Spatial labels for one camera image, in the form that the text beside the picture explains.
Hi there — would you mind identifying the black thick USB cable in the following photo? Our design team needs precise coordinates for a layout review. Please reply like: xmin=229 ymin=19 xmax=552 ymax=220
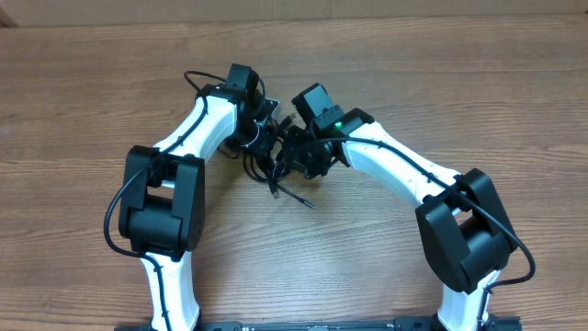
xmin=241 ymin=112 xmax=299 ymax=200

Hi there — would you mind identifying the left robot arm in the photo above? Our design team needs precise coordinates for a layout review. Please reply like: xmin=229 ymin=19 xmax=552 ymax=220
xmin=114 ymin=63 xmax=279 ymax=330

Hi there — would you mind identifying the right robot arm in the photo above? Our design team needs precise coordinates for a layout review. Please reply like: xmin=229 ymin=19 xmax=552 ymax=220
xmin=280 ymin=83 xmax=522 ymax=330

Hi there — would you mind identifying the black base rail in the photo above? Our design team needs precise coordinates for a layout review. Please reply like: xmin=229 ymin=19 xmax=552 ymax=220
xmin=114 ymin=315 xmax=523 ymax=331

